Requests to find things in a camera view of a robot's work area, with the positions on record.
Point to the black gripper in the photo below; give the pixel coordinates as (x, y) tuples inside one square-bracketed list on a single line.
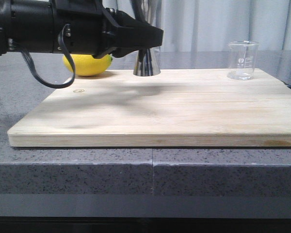
[(89, 28)]

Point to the steel double jigger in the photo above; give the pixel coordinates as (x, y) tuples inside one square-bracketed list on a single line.
[(146, 63)]

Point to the glass measuring beaker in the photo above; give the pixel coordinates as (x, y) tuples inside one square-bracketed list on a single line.
[(242, 59)]

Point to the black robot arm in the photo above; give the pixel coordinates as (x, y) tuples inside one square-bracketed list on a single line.
[(27, 22)]

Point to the yellow lemon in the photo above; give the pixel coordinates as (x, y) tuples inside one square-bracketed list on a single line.
[(87, 65)]

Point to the grey curtain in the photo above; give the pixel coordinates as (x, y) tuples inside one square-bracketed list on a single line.
[(210, 25)]

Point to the wooden cutting board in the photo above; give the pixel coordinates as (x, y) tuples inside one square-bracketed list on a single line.
[(177, 108)]

